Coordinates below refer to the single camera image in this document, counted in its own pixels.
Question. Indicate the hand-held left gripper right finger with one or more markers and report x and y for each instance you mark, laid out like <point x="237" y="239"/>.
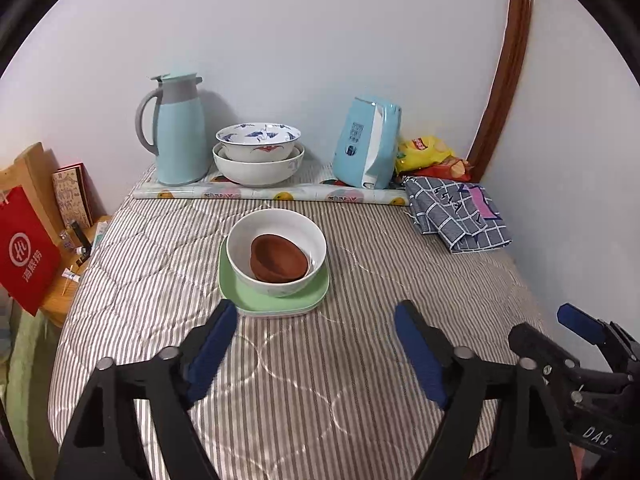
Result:
<point x="420" y="355"/>

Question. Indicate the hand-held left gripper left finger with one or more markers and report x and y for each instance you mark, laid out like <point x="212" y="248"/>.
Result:
<point x="212" y="350"/>

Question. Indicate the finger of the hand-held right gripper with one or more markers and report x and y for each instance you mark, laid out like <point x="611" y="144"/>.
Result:
<point x="580" y="322"/>
<point x="530" y="340"/>

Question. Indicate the green square plate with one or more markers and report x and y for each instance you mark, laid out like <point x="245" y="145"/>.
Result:
<point x="250" y="300"/>

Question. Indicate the brown bowl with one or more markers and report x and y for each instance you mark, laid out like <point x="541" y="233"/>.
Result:
<point x="280" y="260"/>

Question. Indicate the plain white bowl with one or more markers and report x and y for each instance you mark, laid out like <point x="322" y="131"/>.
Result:
<point x="280" y="225"/>

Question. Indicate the striped quilt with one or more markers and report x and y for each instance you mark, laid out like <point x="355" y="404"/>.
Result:
<point x="325" y="385"/>

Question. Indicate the blue checked cloth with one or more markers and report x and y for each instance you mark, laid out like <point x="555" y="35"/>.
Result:
<point x="450" y="215"/>

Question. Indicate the fruit print plastic roll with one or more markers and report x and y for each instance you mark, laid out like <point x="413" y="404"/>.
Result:
<point x="225" y="192"/>

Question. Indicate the small white tube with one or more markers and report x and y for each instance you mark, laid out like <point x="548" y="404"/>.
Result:
<point x="70" y="275"/>

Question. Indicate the wooden side table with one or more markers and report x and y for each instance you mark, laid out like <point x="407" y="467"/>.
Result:
<point x="55" y="300"/>

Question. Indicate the small dark bottle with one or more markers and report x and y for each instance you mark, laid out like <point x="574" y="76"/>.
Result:
<point x="78" y="235"/>

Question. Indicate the large white bowl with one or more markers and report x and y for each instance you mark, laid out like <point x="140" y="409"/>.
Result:
<point x="260" y="172"/>

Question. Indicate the red snack bag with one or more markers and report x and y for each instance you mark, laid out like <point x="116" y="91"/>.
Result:
<point x="452" y="170"/>

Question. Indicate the green cloth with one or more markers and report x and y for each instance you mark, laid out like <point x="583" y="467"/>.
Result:
<point x="25" y="370"/>

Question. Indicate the yellow chip bag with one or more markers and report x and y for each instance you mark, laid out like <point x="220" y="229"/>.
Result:
<point x="420" y="157"/>

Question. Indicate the blue patterned white bowl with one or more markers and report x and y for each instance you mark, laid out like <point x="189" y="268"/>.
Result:
<point x="260" y="150"/>

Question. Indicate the red paper bag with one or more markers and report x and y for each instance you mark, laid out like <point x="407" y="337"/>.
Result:
<point x="27" y="255"/>

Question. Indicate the light blue tissue box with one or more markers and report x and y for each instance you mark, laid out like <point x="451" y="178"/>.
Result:
<point x="355" y="155"/>

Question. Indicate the patterned cover book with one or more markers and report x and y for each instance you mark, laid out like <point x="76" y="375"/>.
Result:
<point x="70" y="192"/>

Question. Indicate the light blue thermos jug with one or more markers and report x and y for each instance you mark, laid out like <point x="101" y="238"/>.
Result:
<point x="180" y="140"/>

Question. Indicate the brown paper bag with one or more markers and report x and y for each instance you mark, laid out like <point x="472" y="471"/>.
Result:
<point x="32" y="170"/>

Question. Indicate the brown wooden door frame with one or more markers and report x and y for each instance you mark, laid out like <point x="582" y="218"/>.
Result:
<point x="510" y="60"/>

